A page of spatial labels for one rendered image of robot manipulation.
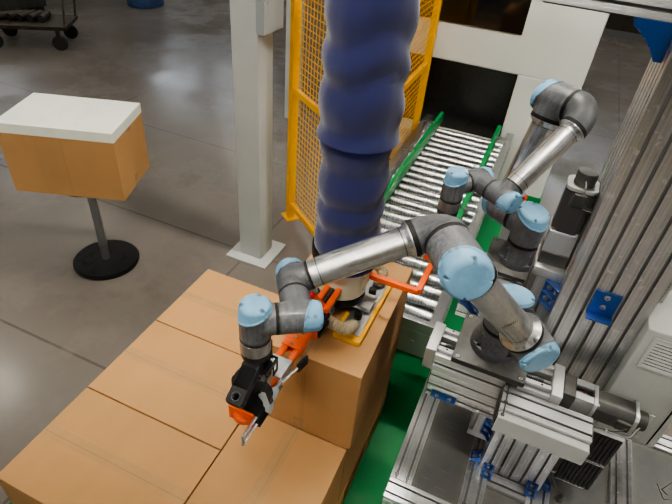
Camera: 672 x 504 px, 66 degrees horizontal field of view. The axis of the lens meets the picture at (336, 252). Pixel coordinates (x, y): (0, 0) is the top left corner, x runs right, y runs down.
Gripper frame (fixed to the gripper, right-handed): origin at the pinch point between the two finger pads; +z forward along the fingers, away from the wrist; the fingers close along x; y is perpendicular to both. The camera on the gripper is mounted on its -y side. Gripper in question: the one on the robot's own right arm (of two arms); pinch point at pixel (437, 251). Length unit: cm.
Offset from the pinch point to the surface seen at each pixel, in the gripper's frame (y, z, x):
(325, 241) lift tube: 40, -19, -30
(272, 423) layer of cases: 61, 53, -36
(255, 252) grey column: -75, 102, -126
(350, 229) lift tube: 40, -27, -22
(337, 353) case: 52, 13, -17
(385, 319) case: 30.2, 13.1, -8.1
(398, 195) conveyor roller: -120, 55, -47
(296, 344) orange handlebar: 67, -1, -25
